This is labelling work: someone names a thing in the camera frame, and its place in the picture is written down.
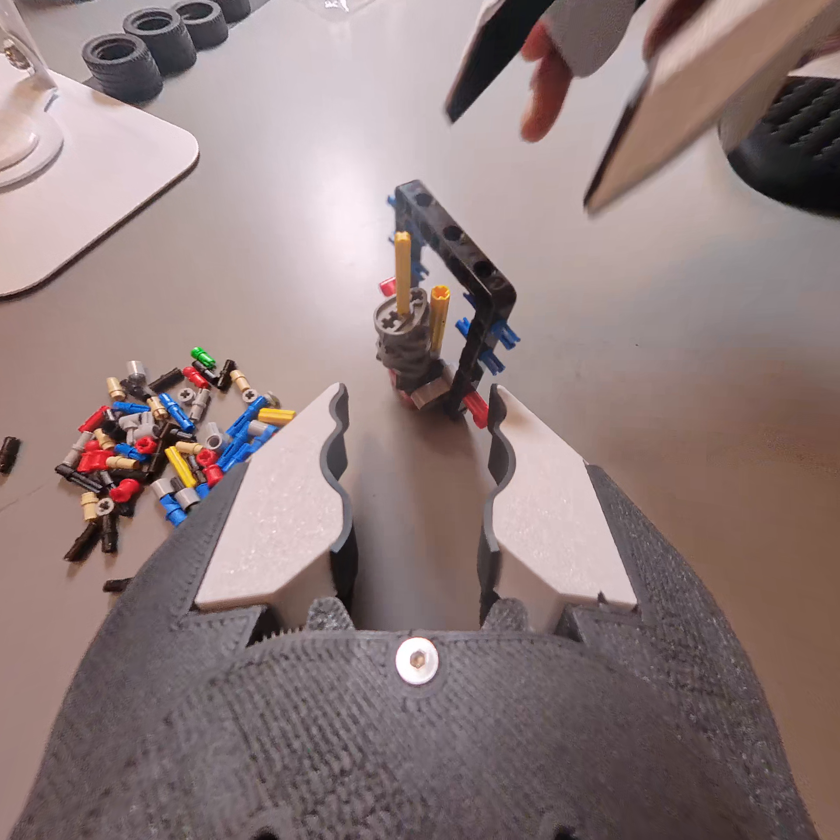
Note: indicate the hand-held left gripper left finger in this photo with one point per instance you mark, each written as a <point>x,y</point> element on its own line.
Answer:
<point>275,518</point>

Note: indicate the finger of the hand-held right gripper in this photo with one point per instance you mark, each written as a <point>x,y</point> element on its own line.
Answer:
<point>709,65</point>
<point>590,33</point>

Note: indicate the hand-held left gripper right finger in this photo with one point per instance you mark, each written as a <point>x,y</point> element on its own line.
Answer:
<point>551,518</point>

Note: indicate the yellow lego axle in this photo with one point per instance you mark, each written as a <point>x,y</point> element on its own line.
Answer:
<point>439,321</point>

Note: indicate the black lego frame assembly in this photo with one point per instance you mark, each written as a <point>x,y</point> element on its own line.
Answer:
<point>485,289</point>

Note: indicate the pile of small lego pins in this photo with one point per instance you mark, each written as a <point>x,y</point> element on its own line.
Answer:
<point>164,446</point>

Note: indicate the black lego pin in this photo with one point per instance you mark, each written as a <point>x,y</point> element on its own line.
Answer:
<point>9,454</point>
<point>118,584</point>

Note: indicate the black rubber lego tire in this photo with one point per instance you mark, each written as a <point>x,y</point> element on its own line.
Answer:
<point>237,8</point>
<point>203,23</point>
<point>121,69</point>
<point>164,43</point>

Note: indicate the person's right hand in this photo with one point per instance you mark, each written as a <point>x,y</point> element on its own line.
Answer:
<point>544,98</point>

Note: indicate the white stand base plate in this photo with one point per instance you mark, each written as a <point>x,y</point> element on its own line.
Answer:
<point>111,190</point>

